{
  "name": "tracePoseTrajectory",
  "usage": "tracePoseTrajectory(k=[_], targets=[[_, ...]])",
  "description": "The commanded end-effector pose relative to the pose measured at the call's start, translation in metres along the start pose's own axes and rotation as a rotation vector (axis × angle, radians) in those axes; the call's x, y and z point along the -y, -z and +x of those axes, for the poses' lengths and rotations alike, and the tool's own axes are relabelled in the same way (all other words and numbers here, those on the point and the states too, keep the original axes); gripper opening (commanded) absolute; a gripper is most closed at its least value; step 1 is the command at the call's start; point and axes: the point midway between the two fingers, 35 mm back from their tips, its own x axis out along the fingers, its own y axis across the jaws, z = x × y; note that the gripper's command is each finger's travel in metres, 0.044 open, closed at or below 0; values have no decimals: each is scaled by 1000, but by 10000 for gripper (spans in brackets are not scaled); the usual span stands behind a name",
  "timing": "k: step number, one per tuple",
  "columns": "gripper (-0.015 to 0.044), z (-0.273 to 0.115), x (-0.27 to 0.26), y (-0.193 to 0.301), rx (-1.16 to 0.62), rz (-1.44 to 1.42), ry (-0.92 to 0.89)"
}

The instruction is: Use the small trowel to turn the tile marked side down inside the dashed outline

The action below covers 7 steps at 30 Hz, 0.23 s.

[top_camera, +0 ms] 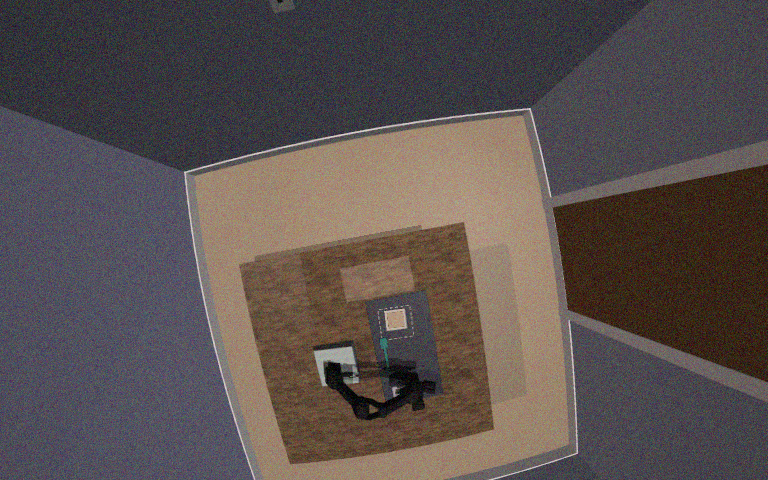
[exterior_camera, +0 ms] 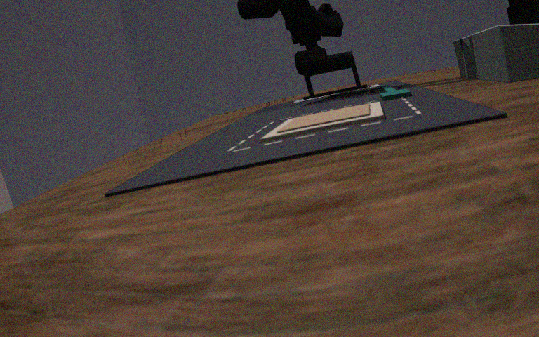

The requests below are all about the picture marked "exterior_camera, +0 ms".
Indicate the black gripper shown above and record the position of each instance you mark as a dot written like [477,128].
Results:
[314,58]

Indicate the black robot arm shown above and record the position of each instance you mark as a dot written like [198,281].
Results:
[329,23]

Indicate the beige tile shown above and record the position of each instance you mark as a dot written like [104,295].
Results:
[323,121]

